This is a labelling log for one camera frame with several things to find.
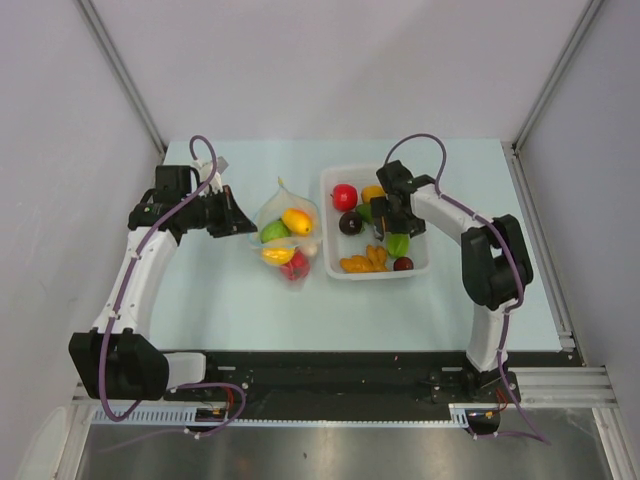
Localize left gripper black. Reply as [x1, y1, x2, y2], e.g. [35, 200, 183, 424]
[182, 185, 257, 238]

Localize green lime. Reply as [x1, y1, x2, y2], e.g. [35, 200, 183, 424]
[260, 219, 291, 244]

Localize clear zip top bag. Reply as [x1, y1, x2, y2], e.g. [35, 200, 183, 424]
[249, 178, 323, 291]

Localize yellow lemon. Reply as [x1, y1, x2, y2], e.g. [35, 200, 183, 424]
[261, 248, 295, 266]

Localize orange papaya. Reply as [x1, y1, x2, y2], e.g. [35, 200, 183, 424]
[281, 208, 313, 236]

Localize red bell pepper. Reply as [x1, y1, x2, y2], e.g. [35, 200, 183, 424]
[279, 250, 311, 282]

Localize white radish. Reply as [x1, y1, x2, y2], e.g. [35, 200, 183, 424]
[298, 237, 322, 258]

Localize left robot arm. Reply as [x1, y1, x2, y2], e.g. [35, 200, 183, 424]
[69, 160, 257, 401]

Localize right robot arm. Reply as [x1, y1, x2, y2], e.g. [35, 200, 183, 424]
[372, 160, 533, 401]

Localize orange yellow mango top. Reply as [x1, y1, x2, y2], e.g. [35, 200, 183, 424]
[361, 185, 385, 204]

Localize green orange mango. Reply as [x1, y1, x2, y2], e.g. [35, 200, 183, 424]
[355, 203, 373, 224]

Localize dark purple mangosteen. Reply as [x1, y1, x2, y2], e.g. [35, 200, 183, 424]
[339, 211, 363, 236]

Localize red apple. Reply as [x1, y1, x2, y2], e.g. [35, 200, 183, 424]
[331, 183, 358, 212]

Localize green leaf vegetable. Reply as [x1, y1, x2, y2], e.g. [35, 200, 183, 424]
[387, 233, 410, 258]

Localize white plastic basket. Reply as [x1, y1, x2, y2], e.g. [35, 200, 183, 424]
[320, 163, 432, 281]

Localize small orange fruit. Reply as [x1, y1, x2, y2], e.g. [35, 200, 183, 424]
[339, 245, 389, 274]

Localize dark red plum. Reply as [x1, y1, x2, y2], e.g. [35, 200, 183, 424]
[393, 256, 414, 271]

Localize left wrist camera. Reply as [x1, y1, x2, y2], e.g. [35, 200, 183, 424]
[191, 156, 229, 195]

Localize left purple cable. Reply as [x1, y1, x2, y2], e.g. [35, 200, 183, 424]
[97, 134, 246, 454]

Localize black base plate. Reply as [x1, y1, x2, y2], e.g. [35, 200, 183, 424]
[164, 351, 510, 420]

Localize white cable duct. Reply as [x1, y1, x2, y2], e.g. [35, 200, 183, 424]
[92, 405, 469, 432]

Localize left aluminium frame post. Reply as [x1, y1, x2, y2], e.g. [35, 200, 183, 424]
[73, 0, 168, 159]

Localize aluminium frame post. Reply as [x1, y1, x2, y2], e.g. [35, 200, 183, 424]
[73, 0, 168, 159]
[511, 0, 608, 154]

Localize aluminium front rail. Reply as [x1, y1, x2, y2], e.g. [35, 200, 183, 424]
[72, 367, 616, 407]

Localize right aluminium frame post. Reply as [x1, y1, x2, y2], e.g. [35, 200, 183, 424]
[511, 0, 608, 154]

